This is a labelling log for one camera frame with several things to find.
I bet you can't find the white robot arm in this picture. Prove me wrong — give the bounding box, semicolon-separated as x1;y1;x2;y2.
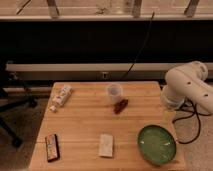
160;61;213;114

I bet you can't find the black hanging cable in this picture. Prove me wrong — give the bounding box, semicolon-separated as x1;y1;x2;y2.
119;11;156;82

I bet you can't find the white toothpaste tube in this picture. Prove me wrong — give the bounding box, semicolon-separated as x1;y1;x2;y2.
50;85;72;112

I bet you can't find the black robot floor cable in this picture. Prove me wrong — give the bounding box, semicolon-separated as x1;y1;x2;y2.
172;99;213;145

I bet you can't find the black office chair base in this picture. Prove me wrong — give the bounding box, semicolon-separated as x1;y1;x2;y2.
0;61;37;148

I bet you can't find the green plate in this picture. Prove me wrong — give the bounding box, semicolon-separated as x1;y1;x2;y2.
137;125;176;166

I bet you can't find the white sponge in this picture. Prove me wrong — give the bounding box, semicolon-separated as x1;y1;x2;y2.
98;134;114;158

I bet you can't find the white baseboard heater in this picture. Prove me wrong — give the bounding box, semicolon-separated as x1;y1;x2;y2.
6;63;180;81

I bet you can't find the dark red chocolate bar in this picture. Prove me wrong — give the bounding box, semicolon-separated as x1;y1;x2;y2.
45;134;60;162

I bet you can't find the translucent ceramic cup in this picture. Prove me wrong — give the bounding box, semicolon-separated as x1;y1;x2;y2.
106;83;123;105

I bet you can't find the red brown food piece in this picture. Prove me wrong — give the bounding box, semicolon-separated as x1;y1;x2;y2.
114;99;128;114

